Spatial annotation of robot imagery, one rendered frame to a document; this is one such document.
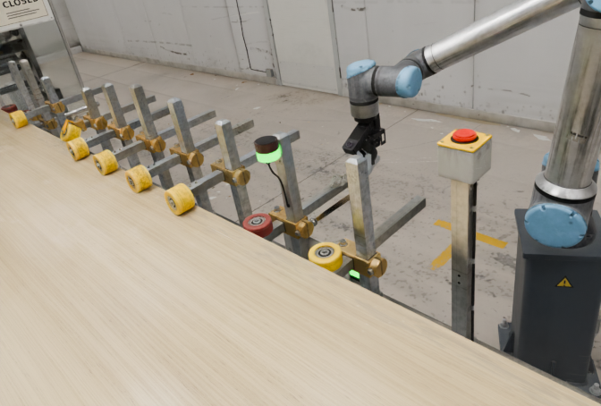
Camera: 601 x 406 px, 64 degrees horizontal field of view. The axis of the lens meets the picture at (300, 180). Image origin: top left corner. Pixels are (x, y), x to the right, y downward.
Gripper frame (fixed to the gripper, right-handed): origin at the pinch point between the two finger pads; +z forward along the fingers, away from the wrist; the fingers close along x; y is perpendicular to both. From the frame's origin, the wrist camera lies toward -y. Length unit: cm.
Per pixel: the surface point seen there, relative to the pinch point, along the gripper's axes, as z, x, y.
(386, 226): -1.4, -25.5, -23.8
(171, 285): -7, -2, -77
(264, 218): -7.8, -0.8, -45.4
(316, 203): -2.5, -1.5, -26.2
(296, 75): 69, 281, 231
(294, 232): -1.7, -5.7, -39.7
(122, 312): -7, -1, -88
